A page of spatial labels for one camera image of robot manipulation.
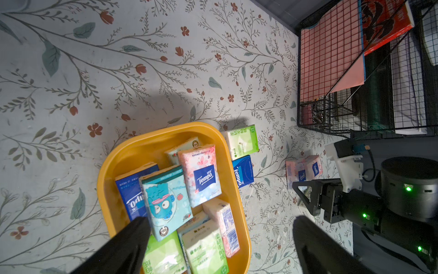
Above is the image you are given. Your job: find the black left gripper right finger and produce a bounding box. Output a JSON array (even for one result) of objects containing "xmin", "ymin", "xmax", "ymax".
[{"xmin": 293, "ymin": 216, "xmax": 372, "ymax": 274}]

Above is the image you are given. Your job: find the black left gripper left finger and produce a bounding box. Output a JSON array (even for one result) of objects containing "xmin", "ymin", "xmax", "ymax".
[{"xmin": 72, "ymin": 217, "xmax": 151, "ymax": 274}]

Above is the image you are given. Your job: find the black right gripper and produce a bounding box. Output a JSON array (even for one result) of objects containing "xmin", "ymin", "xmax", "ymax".
[{"xmin": 292, "ymin": 179, "xmax": 362, "ymax": 224}]

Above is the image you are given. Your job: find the dark blue Tempo tissue pack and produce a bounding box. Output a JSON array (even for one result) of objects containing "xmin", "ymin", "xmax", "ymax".
[{"xmin": 115, "ymin": 162, "xmax": 159, "ymax": 221}]

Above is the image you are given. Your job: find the teal cartoon tissue pack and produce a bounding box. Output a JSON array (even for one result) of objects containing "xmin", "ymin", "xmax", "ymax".
[{"xmin": 139, "ymin": 165, "xmax": 193, "ymax": 242}]

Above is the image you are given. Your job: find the light blue tissue pack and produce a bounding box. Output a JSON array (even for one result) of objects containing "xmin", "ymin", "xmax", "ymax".
[{"xmin": 177, "ymin": 211, "xmax": 210, "ymax": 240}]

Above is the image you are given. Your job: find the pink floral tissue pack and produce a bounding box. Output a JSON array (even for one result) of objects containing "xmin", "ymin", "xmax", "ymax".
[{"xmin": 202, "ymin": 198, "xmax": 240, "ymax": 258}]

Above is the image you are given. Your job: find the pink blue Tempo tissue pack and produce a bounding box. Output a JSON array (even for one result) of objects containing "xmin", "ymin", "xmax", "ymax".
[{"xmin": 178, "ymin": 144, "xmax": 222, "ymax": 208}]

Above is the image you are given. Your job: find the green tissue pack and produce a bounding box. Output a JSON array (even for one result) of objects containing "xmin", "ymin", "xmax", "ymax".
[
  {"xmin": 221, "ymin": 124, "xmax": 260, "ymax": 161},
  {"xmin": 142, "ymin": 231, "xmax": 188, "ymax": 274},
  {"xmin": 182, "ymin": 220, "xmax": 229, "ymax": 274}
]

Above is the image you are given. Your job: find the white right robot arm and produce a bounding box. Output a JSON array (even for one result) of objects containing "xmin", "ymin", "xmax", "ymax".
[{"xmin": 289, "ymin": 139, "xmax": 438, "ymax": 273}]

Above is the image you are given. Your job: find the yellow storage box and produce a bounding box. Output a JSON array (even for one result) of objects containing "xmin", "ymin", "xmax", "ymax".
[{"xmin": 96, "ymin": 121, "xmax": 253, "ymax": 274}]

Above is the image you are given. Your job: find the cream tissue pack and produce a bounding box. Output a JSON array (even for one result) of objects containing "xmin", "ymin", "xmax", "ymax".
[{"xmin": 165, "ymin": 136, "xmax": 201, "ymax": 166}]

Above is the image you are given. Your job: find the red book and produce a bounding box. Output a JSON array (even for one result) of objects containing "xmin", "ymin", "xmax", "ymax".
[{"xmin": 360, "ymin": 0, "xmax": 415, "ymax": 55}]

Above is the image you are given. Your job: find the black wire desk organizer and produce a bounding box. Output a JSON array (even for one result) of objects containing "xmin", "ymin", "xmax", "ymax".
[{"xmin": 296, "ymin": 1, "xmax": 438, "ymax": 139}]

